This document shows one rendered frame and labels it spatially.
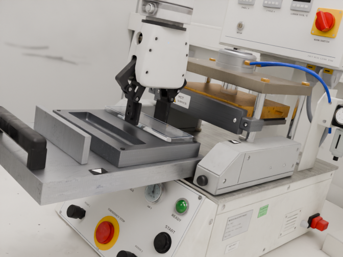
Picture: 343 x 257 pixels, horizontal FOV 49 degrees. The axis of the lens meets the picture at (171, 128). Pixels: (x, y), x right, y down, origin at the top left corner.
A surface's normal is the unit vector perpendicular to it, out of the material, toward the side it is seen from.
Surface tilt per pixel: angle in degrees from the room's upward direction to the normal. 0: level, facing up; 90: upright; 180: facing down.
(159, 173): 90
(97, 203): 65
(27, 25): 90
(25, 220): 0
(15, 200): 0
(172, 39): 87
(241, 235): 90
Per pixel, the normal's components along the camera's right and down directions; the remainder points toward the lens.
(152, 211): -0.56, -0.37
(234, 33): -0.71, 0.04
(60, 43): 0.53, 0.32
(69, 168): 0.19, -0.95
